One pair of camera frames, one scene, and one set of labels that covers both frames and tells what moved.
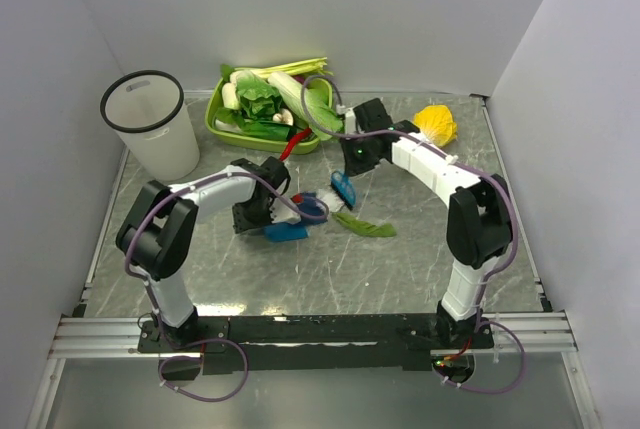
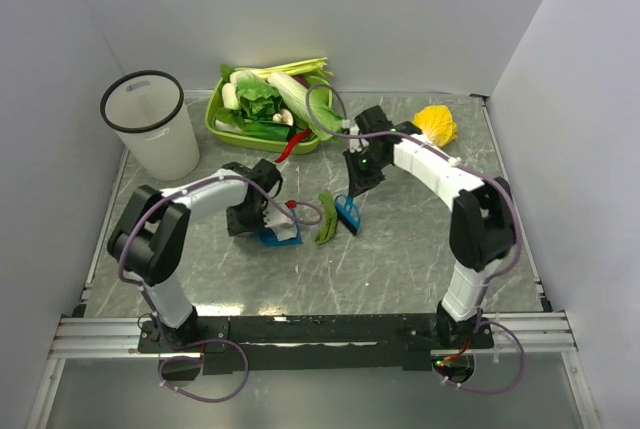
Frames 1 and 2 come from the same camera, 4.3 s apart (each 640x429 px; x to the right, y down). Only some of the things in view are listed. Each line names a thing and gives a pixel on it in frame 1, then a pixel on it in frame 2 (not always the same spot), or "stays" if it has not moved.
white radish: [230, 97] stays
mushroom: [284, 117] stays
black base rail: [315, 343] stays
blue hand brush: [344, 188] → [348, 210]
